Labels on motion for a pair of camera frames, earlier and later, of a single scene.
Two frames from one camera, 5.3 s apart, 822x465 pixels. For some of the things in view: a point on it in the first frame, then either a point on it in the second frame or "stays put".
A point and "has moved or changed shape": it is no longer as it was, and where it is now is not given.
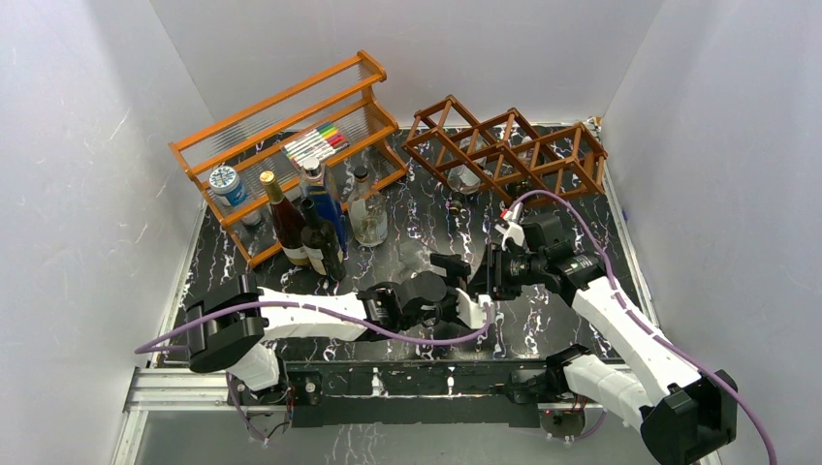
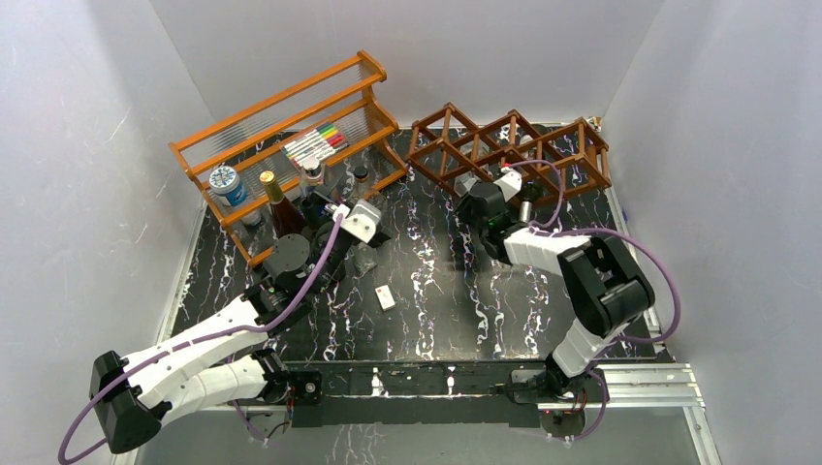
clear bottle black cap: (464, 178) has moved or changed shape
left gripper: (455, 271) -> (384, 234)
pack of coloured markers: (319, 143) stays put
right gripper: (496, 285) -> (462, 210)
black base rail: (426, 394) stays put
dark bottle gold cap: (288, 223) stays put
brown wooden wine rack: (511, 158) stays put
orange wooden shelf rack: (276, 172) stays put
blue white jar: (225, 182) stays put
